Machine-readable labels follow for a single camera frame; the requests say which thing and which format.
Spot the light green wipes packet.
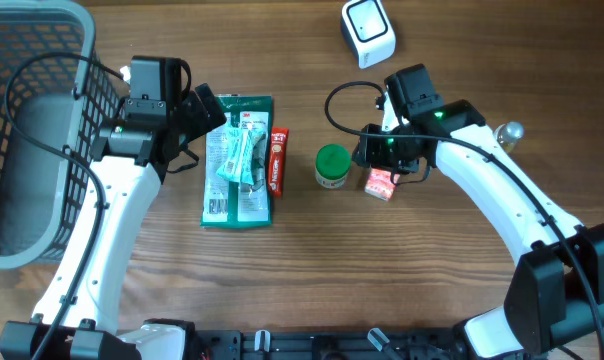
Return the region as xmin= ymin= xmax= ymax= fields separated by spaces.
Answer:
xmin=216 ymin=127 xmax=266 ymax=185

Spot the green lidded jar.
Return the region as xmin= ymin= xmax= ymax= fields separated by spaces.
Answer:
xmin=315 ymin=144 xmax=351 ymax=189

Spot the red Nescafe sachet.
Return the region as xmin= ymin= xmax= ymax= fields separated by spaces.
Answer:
xmin=268 ymin=128 xmax=289 ymax=197

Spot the green 3M gloves package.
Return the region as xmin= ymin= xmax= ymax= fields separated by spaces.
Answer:
xmin=201 ymin=95 xmax=273 ymax=229

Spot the yellow dish soap bottle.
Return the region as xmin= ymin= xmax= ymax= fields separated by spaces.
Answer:
xmin=493 ymin=122 xmax=524 ymax=153

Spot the orange Kleenex tissue pack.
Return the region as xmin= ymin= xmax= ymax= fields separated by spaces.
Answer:
xmin=364 ymin=168 xmax=399 ymax=201

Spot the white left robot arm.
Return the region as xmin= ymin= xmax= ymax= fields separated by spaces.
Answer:
xmin=0 ymin=83 xmax=226 ymax=359

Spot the white barcode scanner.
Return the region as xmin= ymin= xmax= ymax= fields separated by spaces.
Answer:
xmin=340 ymin=0 xmax=396 ymax=69

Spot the grey plastic shopping basket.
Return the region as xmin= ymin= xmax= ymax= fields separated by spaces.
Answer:
xmin=0 ymin=1 xmax=119 ymax=269

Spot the black right camera cable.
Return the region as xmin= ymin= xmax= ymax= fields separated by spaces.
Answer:
xmin=324 ymin=81 xmax=604 ymax=360

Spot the black camera cable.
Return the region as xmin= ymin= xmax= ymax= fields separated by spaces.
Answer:
xmin=324 ymin=81 xmax=604 ymax=360
xmin=3 ymin=51 xmax=201 ymax=360

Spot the black left camera cable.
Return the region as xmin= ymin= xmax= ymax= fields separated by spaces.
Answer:
xmin=3 ymin=51 xmax=201 ymax=360

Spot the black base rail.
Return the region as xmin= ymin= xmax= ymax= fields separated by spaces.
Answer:
xmin=189 ymin=328 xmax=479 ymax=360

